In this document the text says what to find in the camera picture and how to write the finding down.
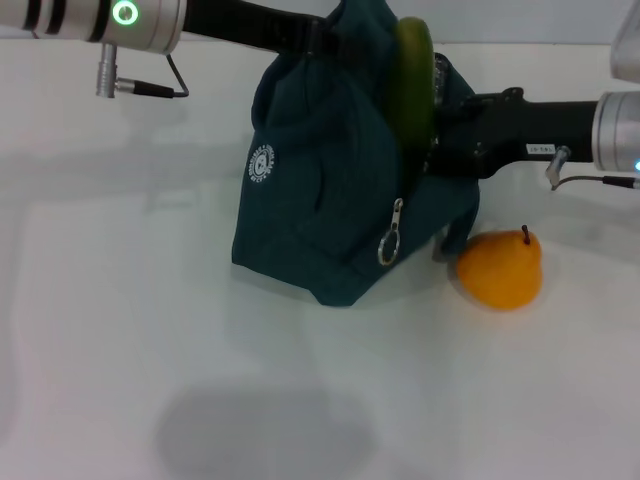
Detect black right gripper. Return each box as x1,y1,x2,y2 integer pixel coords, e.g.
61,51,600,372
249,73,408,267
422,87,600,181

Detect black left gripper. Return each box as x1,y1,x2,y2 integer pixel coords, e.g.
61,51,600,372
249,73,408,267
180,0,362,67

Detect green cucumber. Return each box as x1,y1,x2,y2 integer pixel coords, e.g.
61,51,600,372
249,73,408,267
386,16,436,195

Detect teal insulated lunch bag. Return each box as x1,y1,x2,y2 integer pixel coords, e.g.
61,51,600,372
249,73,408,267
232,0,482,308

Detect yellow pear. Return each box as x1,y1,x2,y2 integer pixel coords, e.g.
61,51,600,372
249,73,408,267
455,224,544,313

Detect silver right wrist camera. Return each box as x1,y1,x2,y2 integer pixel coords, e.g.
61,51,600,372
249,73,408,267
609,0,640,84

